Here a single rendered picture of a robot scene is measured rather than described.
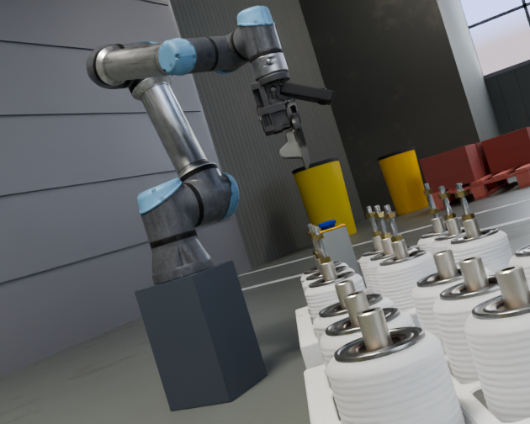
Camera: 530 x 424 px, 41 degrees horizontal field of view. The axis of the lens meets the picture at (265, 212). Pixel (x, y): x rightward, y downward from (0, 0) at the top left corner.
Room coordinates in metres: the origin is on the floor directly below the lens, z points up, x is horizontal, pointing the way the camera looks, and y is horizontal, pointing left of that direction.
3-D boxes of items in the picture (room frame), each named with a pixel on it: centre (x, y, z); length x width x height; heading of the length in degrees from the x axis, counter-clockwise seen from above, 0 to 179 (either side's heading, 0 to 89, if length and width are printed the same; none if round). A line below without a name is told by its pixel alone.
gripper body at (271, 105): (1.53, -0.09, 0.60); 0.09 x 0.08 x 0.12; 89
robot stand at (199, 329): (1.71, 0.23, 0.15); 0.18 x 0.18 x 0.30; 61
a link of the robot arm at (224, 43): (1.59, -0.02, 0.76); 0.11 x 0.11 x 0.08; 40
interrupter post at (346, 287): (0.81, -0.06, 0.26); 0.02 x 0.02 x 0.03
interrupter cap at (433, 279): (0.81, -0.18, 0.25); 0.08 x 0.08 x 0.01
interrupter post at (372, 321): (0.57, -0.06, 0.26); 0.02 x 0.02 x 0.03
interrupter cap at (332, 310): (0.81, -0.06, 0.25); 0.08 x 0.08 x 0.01
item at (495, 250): (1.11, -0.31, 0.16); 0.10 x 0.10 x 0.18
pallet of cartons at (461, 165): (6.37, -2.03, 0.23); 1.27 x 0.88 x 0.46; 154
